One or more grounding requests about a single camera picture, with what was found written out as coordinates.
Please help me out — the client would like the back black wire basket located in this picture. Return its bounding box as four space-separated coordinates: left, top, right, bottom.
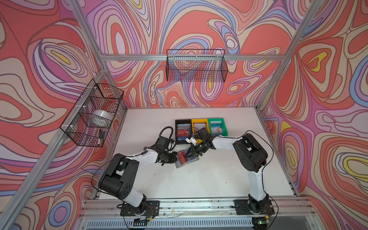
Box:
166 48 228 82

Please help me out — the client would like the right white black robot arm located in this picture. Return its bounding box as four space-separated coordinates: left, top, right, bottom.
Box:
185 128 269 209

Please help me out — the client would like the green plastic bin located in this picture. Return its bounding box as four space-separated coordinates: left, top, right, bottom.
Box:
208 118 228 136

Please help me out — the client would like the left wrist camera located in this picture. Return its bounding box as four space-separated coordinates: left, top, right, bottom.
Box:
155 136 171 150

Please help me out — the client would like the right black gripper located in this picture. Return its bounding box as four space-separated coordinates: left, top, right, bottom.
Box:
184 140 208 158

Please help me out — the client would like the black plastic bin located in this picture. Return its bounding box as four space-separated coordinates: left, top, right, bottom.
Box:
175 119 193 145

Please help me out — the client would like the grey leather card holder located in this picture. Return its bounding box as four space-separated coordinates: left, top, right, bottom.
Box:
175 150 199 168

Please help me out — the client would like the red VIP card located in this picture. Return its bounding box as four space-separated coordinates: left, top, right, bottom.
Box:
177 150 188 165
177 129 190 137

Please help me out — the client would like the small black box in basket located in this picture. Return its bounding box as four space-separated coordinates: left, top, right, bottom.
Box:
98 129 105 140

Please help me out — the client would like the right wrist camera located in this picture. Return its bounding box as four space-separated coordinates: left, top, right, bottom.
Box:
186 137 197 145

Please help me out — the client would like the white tape roll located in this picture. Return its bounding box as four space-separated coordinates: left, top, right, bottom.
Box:
90 110 113 128

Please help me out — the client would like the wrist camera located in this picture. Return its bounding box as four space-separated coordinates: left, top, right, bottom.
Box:
155 136 171 150
186 137 197 145

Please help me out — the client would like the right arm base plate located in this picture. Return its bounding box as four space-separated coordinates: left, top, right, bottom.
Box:
232 197 275 216

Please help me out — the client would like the left black wire basket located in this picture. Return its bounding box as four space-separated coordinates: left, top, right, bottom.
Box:
60 80 124 148

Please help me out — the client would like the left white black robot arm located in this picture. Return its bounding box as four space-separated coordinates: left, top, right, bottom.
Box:
98 137 177 208

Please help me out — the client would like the black wire basket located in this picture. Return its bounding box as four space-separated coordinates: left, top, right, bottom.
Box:
166 48 228 82
60 80 124 148

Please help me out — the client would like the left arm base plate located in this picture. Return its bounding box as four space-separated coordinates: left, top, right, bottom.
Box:
117 200 160 218

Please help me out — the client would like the yellow plastic bin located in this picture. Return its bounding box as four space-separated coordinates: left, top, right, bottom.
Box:
191 118 210 144

